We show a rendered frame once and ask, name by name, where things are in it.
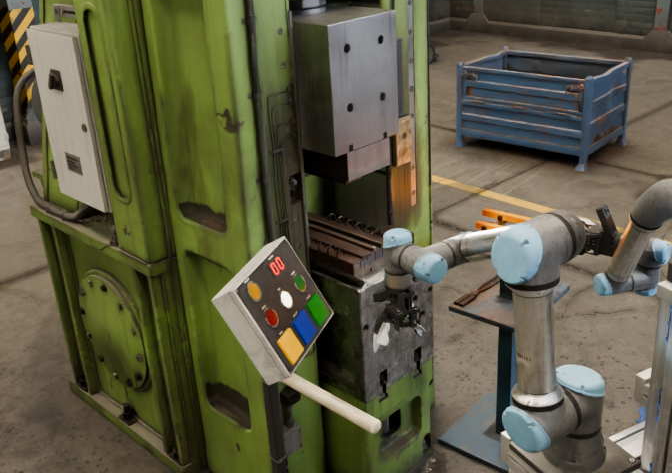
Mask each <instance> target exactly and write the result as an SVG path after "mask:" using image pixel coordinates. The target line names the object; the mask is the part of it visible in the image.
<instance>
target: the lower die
mask: <svg viewBox="0 0 672 473"><path fill-rule="evenodd" d="M308 219H311V220H314V221H317V222H320V223H322V224H325V225H328V226H331V227H334V228H337V229H340V230H342V231H345V232H348V233H351V234H354V235H357V236H360V237H362V238H365V239H368V240H371V241H374V242H377V243H380V244H382V245H381V248H380V249H379V250H377V251H375V248H374V247H372V246H369V245H366V244H363V243H360V242H358V241H355V240H352V239H349V238H346V237H344V236H341V235H338V234H335V233H332V232H329V231H327V230H324V229H321V228H318V227H315V226H313V225H310V224H309V237H310V239H311V238H316V239H317V244H316V243H315V240H314V239H313V240H312V241H311V243H310V245H311V256H312V259H313V260H315V261H318V260H319V258H318V244H319V243H320V242H321V241H325V242H326V248H325V246H324V243H321V244H320V260H321V263H323V264H325V265H327V264H328V259H327V248H328V246H329V245H331V244H333V245H335V248H336V250H335V251H334V247H333V246H331V247H330V248H329V261H330V265H331V267H333V268H335V269H337V256H336V254H337V251H338V249H340V248H344V250H345V255H343V250H340V251H339V253H338V258H339V268H340V271H343V272H345V273H348V274H350V275H353V276H356V277H358V278H362V277H364V276H365V275H367V274H369V273H371V272H373V271H375V270H377V269H378V268H380V267H382V266H384V251H383V237H381V236H378V235H373V234H372V233H369V232H366V231H365V232H364V231H363V230H360V229H357V228H356V229H354V227H352V226H349V225H347V226H345V224H343V223H340V222H338V223H336V222H337V221H334V220H331V219H330V220H328V218H325V217H322V216H319V215H316V214H314V213H311V212H309V213H308ZM371 268H372V271H370V269H371Z"/></svg>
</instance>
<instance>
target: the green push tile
mask: <svg viewBox="0 0 672 473"><path fill-rule="evenodd" d="M305 306H306V308H307V309H308V311H309V313H310V314H311V316H312V317H313V319H314V320H315V322H316V323H317V325H318V326H321V325H322V323H323V322H324V320H325V319H326V317H327V316H328V315H329V312H328V310H327V309H326V307H325V305H324V304H323V302H322V301H321V299H320V298H319V296H318V294H317V293H315V294H313V296H312V297H311V298H310V300H309V301H308V302H307V303H306V305H305Z"/></svg>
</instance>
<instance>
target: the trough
mask: <svg viewBox="0 0 672 473"><path fill-rule="evenodd" d="M308 224H310V225H313V226H315V227H318V228H321V229H324V230H327V231H329V232H332V233H335V234H338V235H341V236H344V237H346V238H349V239H352V240H355V241H358V242H360V243H363V244H366V245H369V246H375V247H376V248H375V251H377V250H379V249H380V248H381V245H382V244H380V243H377V242H374V241H371V240H368V239H365V238H362V237H360V236H357V235H354V234H351V233H348V232H345V231H342V230H340V229H337V228H334V227H331V226H328V225H325V224H322V223H320V222H317V221H314V220H311V219H308Z"/></svg>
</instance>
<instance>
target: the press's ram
mask: <svg viewBox="0 0 672 473"><path fill-rule="evenodd" d="M324 5H326V11H324V12H321V13H317V14H309V15H292V23H293V36H294V48H295V61H296V74H297V86H298V99H299V111H300V124H301V136H302V148H303V149H306V150H310V151H314V152H318V153H322V154H325V155H329V156H333V157H338V156H340V155H343V154H345V153H348V152H349V150H352V151H353V150H356V149H359V148H361V147H364V146H366V145H369V144H372V143H374V142H377V141H379V140H382V139H383V138H384V137H385V138H387V137H390V136H392V135H395V134H398V133H399V117H398V82H397V46H396V11H395V10H391V9H379V8H367V7H355V6H343V5H331V4H324Z"/></svg>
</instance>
